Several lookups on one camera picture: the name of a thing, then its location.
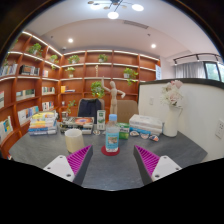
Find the clear blue-capped water bottle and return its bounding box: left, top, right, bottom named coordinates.
left=105, top=113, right=120, bottom=154

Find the flat round red coaster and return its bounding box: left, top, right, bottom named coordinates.
left=100, top=145, right=121, bottom=157

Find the green white box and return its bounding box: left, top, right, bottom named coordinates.
left=117, top=122, right=130, bottom=140

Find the wooden shelf unit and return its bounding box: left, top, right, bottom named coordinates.
left=0, top=30, right=162, bottom=158

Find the wooden artist mannequin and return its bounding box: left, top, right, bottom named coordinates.
left=101, top=77, right=127, bottom=116

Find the grey curtain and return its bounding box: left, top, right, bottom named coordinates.
left=174, top=61, right=206, bottom=80

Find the dark office chair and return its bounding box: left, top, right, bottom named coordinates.
left=77, top=98, right=103, bottom=118

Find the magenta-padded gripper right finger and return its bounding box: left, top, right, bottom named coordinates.
left=133, top=144, right=184, bottom=186

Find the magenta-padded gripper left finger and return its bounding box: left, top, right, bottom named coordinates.
left=43, top=144, right=95, bottom=187

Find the ceiling air vent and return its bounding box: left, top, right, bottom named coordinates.
left=122, top=19, right=150, bottom=30

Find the colourful book stack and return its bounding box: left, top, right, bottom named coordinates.
left=27, top=110, right=59, bottom=137

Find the tall green white carton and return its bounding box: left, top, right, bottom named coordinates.
left=96, top=109, right=107, bottom=131

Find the white wall socket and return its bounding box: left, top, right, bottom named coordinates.
left=215, top=119, right=224, bottom=140

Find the white book stack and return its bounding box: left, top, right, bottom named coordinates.
left=128, top=113, right=164, bottom=136

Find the window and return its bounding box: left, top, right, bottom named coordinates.
left=203, top=61, right=224, bottom=83

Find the white vase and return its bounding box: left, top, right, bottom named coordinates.
left=162, top=105, right=183, bottom=138

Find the branched ceiling lamp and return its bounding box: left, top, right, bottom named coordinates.
left=87, top=0, right=145, bottom=20

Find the beige chair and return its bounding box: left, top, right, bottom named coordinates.
left=116, top=99, right=140, bottom=124

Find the cream cup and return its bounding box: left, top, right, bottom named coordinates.
left=64, top=128, right=86, bottom=154

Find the black track light rail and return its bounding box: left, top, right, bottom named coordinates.
left=173, top=52, right=224, bottom=66

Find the pink white flower bouquet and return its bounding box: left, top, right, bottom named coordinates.
left=160, top=79, right=184, bottom=109

